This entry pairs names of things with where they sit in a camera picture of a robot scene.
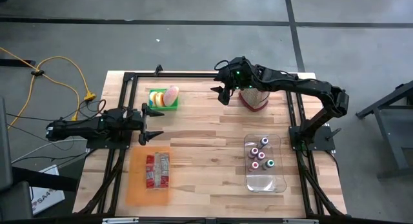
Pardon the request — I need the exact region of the black metal stand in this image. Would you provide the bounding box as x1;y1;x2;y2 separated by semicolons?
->
354;79;413;181

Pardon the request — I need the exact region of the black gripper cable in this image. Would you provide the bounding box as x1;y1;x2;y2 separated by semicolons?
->
213;59;232;72
86;99;108;115

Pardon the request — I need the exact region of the metal box grater red trim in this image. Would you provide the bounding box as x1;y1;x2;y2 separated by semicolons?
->
238;87;271;113

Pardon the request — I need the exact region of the white cardboard box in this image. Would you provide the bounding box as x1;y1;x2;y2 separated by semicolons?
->
29;165;66;216

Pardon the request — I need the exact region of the yellow extension cord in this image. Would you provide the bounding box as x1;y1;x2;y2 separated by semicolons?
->
34;55;97;103
0;46;81;130

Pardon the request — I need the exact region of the clear plastic bin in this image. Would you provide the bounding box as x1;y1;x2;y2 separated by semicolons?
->
243;133;288;194

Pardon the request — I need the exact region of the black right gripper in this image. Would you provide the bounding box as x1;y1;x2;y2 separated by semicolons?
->
210;56;256;106

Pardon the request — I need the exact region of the green plastic basket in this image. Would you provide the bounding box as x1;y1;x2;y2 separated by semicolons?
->
148;86;179;111

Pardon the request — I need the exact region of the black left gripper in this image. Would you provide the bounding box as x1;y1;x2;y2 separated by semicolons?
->
137;103;166;146

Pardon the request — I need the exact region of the white floor cable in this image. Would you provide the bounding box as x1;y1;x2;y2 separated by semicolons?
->
10;138;88;165

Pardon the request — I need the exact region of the orange cutting mat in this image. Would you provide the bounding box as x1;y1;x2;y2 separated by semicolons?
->
125;145;174;208

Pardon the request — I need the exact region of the silver aluminium post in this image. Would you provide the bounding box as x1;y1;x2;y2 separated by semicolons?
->
101;217;140;224
281;218;320;224

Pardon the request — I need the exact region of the red snack packet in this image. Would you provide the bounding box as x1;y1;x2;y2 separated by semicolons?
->
145;152;171;190

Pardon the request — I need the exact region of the black rig frame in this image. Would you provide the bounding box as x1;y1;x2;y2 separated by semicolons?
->
73;64;349;218

